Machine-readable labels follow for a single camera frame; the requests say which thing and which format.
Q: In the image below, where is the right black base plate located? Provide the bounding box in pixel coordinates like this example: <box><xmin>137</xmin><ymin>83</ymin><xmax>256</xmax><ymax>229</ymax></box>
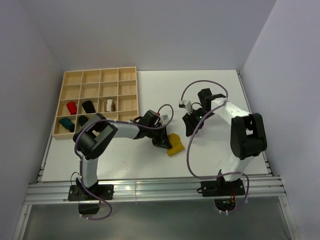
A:
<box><xmin>196</xmin><ymin>179</ymin><xmax>246</xmax><ymax>197</ymax></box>

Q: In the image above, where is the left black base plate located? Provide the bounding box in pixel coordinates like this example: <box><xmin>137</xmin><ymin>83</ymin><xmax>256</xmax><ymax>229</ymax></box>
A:
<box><xmin>67</xmin><ymin>183</ymin><xmax>114</xmax><ymax>202</ymax></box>

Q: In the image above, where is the teal rolled sock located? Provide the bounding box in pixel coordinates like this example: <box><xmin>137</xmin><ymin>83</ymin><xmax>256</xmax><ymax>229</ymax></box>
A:
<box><xmin>59</xmin><ymin>117</ymin><xmax>75</xmax><ymax>133</ymax></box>

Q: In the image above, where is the black rolled sock lower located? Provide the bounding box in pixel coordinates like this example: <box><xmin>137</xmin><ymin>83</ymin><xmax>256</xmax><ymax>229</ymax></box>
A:
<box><xmin>78</xmin><ymin>115</ymin><xmax>89</xmax><ymax>127</ymax></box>

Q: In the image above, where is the wooden compartment tray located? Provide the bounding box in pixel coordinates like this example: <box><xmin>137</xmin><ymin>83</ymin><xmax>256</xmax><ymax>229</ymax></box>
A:
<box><xmin>52</xmin><ymin>66</ymin><xmax>139</xmax><ymax>140</ymax></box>

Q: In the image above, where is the aluminium front rail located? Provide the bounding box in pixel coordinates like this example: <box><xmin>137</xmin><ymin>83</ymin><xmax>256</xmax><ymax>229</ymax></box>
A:
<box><xmin>23</xmin><ymin>175</ymin><xmax>286</xmax><ymax>205</ymax></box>

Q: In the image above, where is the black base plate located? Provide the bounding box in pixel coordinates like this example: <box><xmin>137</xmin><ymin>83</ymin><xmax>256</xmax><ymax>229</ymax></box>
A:
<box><xmin>67</xmin><ymin>183</ymin><xmax>114</xmax><ymax>202</ymax></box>
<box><xmin>196</xmin><ymin>179</ymin><xmax>246</xmax><ymax>197</ymax></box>

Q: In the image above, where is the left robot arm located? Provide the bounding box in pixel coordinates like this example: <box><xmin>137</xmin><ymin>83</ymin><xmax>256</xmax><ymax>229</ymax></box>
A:
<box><xmin>73</xmin><ymin>110</ymin><xmax>173</xmax><ymax>200</ymax></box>

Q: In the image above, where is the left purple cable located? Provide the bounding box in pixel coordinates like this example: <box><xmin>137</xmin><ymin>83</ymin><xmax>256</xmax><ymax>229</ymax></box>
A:
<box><xmin>69</xmin><ymin>104</ymin><xmax>175</xmax><ymax>221</ymax></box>

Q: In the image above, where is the red rolled sock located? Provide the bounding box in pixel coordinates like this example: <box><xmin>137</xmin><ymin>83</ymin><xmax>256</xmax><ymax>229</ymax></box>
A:
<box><xmin>66</xmin><ymin>101</ymin><xmax>77</xmax><ymax>115</ymax></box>

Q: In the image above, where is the black rolled sock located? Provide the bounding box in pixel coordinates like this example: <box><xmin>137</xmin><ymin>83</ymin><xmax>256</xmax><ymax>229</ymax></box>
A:
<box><xmin>78</xmin><ymin>115</ymin><xmax>89</xmax><ymax>127</ymax></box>
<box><xmin>82</xmin><ymin>100</ymin><xmax>96</xmax><ymax>114</ymax></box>

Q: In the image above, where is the yellow cartoon sock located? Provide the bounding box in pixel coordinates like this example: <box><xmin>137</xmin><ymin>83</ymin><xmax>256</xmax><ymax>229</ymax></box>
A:
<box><xmin>167</xmin><ymin>133</ymin><xmax>185</xmax><ymax>157</ymax></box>

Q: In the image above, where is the black rolled sock upper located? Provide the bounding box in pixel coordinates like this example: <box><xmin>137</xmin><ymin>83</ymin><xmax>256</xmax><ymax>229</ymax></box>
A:
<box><xmin>82</xmin><ymin>100</ymin><xmax>96</xmax><ymax>114</ymax></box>

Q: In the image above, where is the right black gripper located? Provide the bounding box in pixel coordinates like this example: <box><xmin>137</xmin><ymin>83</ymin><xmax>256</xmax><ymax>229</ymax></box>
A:
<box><xmin>182</xmin><ymin>108</ymin><xmax>215</xmax><ymax>138</ymax></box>

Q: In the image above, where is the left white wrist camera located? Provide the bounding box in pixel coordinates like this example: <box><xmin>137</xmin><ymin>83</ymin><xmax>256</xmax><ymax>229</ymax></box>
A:
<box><xmin>157</xmin><ymin>112</ymin><xmax>170</xmax><ymax>125</ymax></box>

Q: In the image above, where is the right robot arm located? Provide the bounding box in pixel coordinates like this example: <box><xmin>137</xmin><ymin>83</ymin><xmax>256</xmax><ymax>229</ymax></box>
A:
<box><xmin>178</xmin><ymin>88</ymin><xmax>268</xmax><ymax>195</ymax></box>

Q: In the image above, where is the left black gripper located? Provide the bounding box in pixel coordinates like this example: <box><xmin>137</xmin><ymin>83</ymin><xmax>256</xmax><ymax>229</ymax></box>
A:
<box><xmin>146</xmin><ymin>125</ymin><xmax>172</xmax><ymax>150</ymax></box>

